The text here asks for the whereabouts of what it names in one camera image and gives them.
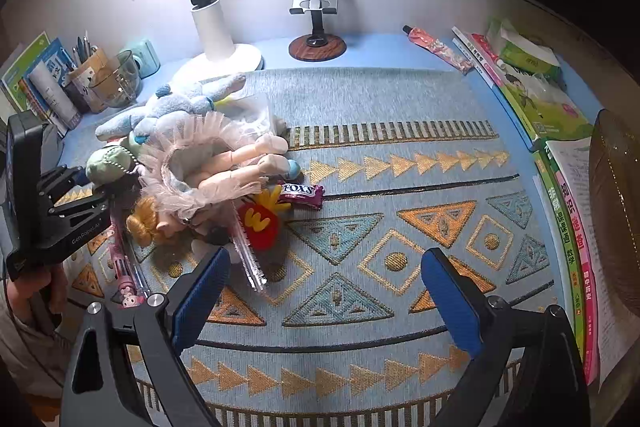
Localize blue patterned mat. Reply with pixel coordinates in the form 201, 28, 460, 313
50, 67, 571, 427

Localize person's left forearm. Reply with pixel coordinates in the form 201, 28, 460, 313
0, 302, 66, 403

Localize blue plush toy with cap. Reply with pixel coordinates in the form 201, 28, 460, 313
85, 73, 247, 185

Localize red candy wrapper packet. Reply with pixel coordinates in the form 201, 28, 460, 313
403, 25, 473, 75

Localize red french fries plush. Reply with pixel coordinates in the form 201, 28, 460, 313
236, 187, 296, 252

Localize pink pen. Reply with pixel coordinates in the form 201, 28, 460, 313
107, 202, 146, 310

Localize white plush toy blue ball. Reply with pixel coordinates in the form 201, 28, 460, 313
131, 84, 211, 145

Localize green cartoon cover book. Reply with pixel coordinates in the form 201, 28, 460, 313
492, 64, 596, 150

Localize clear glass mug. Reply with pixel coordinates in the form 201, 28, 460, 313
89, 50, 143, 110

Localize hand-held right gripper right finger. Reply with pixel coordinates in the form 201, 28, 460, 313
420, 248, 592, 427

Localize white thin book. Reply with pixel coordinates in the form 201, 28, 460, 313
451, 27, 496, 85

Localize clear plastic bag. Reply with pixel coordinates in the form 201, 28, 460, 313
530, 74, 571, 108

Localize pink-edged book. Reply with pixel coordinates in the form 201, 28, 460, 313
465, 32, 511, 88

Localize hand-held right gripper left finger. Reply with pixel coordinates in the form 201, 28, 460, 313
60, 247, 232, 427

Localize pink spine workbook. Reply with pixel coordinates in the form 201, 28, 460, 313
552, 169, 601, 385

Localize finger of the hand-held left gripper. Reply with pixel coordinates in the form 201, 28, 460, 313
47, 187, 111, 220
37, 165, 88, 202

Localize blue white upright book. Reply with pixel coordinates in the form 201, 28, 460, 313
20, 38, 76, 108

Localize amber glass bowl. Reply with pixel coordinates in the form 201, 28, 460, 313
589, 109, 640, 308

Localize green spine workbook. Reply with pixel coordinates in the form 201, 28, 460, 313
531, 151, 586, 358

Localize person's left hand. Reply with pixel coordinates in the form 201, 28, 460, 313
5, 264, 68, 323

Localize white printed carton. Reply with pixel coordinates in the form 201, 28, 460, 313
27, 59, 83, 130

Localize green tissue pack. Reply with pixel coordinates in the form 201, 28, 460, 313
487, 18, 563, 82

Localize green upright book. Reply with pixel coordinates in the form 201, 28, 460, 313
0, 32, 51, 112

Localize purple candy packet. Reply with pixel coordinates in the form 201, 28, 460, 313
277, 183, 326, 210

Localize blonde doll pink dress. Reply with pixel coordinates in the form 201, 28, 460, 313
125, 112, 301, 248

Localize clear plastic comb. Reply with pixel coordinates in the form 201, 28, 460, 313
231, 202, 268, 293

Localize tan pen holder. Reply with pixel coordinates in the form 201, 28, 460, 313
65, 47, 113, 115

